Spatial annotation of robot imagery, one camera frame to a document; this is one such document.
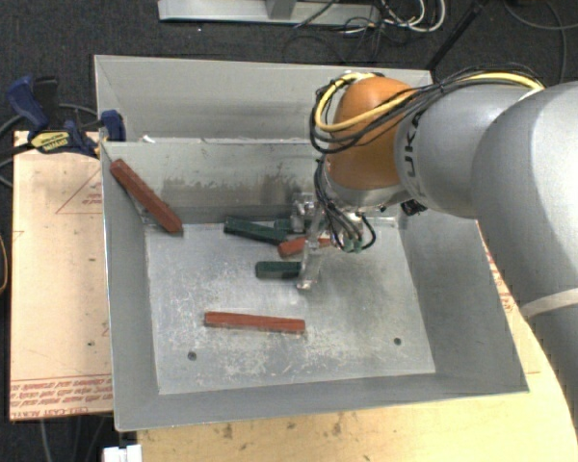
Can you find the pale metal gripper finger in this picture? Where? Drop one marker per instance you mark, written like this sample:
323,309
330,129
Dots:
306,267
319,260

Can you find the dark green flat block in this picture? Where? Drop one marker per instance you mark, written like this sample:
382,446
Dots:
284,224
277,270
250,229

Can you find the red-brown flat block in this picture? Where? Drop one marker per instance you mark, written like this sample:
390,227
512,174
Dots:
255,322
145,195
293,247

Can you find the grey metal bin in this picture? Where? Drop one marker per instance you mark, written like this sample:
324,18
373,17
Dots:
270,354

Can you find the brown cardboard board, red print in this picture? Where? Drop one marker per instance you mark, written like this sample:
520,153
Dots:
58,282

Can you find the black cylinder on white bracket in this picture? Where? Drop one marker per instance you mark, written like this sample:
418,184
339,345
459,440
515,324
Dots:
413,207

